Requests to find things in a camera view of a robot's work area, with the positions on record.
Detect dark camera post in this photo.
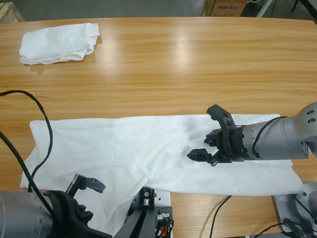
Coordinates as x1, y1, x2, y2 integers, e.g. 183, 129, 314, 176
116, 187, 159, 238

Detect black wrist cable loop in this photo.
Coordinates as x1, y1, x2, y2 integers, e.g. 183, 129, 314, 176
252, 116, 288, 156

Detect long thin black cable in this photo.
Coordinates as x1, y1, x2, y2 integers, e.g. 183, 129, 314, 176
211, 195, 233, 238

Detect white metal frame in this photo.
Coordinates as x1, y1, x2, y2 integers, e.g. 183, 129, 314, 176
256, 0, 279, 18

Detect white mount block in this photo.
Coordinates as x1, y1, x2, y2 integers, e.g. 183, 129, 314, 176
130, 189, 172, 224

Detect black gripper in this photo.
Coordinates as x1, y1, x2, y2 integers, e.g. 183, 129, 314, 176
43, 174, 112, 238
187, 104, 251, 168

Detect white Unitree print t-shirt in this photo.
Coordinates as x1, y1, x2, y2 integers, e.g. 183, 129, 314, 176
20, 113, 304, 238

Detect wooden crate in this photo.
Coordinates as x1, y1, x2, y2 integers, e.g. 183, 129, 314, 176
0, 1, 25, 24

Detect black base plug cable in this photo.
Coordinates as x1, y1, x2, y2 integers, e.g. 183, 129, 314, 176
257, 218, 317, 238

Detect black metal frame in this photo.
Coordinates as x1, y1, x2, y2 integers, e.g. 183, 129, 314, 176
291, 0, 317, 24

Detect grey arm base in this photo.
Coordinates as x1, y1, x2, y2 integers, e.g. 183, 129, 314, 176
271, 182, 317, 234

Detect cardboard box with AUX print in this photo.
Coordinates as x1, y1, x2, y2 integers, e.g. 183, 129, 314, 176
212, 0, 248, 17

